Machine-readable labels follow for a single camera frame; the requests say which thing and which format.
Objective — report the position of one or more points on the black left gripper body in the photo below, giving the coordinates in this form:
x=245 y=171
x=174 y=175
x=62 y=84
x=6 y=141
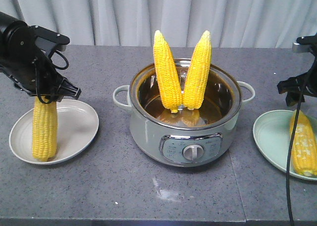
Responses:
x=26 y=65

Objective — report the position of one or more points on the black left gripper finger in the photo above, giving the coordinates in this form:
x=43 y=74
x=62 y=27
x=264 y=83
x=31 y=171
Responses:
x=68 y=89

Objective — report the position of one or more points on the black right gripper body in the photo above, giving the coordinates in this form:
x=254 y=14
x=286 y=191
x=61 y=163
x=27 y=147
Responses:
x=299 y=86

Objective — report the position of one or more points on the yellow corn cob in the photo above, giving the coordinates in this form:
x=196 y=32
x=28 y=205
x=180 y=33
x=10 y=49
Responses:
x=44 y=130
x=166 y=73
x=197 y=75

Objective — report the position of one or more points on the pale frosted corn cob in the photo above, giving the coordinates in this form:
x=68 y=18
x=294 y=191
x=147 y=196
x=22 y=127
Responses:
x=304 y=149

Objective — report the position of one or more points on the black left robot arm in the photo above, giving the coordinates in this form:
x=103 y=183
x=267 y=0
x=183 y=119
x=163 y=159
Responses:
x=26 y=59

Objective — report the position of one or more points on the white beige plate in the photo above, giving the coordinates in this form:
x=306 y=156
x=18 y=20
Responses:
x=78 y=124

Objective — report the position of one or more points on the light green plate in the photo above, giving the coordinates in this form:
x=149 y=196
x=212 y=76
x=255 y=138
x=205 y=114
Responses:
x=271 y=132

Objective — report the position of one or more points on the grey curtain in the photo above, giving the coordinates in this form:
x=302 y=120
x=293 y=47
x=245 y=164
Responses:
x=232 y=23

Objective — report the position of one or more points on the green electric cooking pot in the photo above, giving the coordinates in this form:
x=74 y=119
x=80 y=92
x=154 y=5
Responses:
x=186 y=138

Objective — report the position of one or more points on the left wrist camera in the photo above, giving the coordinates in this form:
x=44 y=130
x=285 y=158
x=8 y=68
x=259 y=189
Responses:
x=49 y=41

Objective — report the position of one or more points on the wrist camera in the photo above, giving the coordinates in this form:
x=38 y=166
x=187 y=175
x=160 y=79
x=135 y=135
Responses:
x=49 y=41
x=305 y=44

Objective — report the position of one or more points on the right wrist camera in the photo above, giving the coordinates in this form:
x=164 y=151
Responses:
x=305 y=44

